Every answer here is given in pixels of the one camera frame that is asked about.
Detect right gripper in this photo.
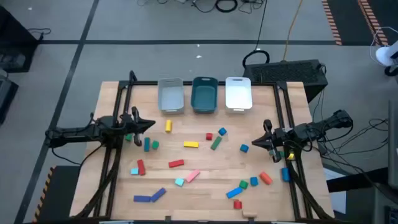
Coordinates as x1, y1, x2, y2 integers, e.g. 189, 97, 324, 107
252, 119, 293, 164

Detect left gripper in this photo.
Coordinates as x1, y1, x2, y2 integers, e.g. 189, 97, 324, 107
123, 106, 156, 147

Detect orange cylinder block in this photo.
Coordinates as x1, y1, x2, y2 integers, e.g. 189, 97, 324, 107
259, 171, 274, 186

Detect pink long block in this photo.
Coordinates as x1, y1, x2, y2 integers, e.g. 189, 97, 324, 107
185, 169, 201, 184

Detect light grey plastic bin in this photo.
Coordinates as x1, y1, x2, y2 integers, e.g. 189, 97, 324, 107
157, 77, 185, 116

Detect white plastic bin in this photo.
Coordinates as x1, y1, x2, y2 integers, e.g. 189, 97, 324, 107
224, 76, 253, 114

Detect bright blue long block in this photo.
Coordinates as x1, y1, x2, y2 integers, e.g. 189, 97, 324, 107
226, 186, 244, 199

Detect teal plastic bin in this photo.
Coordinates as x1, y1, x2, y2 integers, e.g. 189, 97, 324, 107
190, 76, 219, 114

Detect black computer tower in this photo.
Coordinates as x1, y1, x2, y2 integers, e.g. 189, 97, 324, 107
241, 58, 329, 104

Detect white sheet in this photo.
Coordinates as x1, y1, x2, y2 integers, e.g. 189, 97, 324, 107
322, 167, 348, 215

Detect black floor beam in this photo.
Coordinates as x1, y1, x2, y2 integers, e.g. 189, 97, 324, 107
326, 167, 389, 194

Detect black mat yellow hazard stripes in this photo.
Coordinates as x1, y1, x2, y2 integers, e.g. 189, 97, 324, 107
32, 164, 82, 224

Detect grey furniture panel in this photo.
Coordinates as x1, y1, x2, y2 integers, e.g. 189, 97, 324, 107
387, 98, 398, 191

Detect dark grey equipment box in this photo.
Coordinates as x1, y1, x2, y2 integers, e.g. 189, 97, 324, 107
0, 70, 19, 125

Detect white round device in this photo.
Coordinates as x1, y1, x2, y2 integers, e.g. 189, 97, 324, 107
369, 26, 398, 77

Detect black mat orange striped edges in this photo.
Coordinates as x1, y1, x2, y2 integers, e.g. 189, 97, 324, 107
321, 0, 398, 47

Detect black cabinet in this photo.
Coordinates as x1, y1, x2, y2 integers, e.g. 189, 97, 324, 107
0, 5, 40, 74

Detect black metal table frame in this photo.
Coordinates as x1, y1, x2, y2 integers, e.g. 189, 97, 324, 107
70, 70, 335, 220

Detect black hanging cable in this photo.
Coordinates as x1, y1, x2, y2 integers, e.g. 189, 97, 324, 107
241, 0, 271, 70

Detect yellow hanging cable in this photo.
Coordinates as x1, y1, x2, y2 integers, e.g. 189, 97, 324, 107
282, 0, 304, 62

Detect black floor cable bundle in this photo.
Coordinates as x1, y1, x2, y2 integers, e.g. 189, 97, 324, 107
238, 0, 266, 14

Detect black cable coil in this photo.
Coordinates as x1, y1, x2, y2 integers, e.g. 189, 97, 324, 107
215, 0, 239, 14

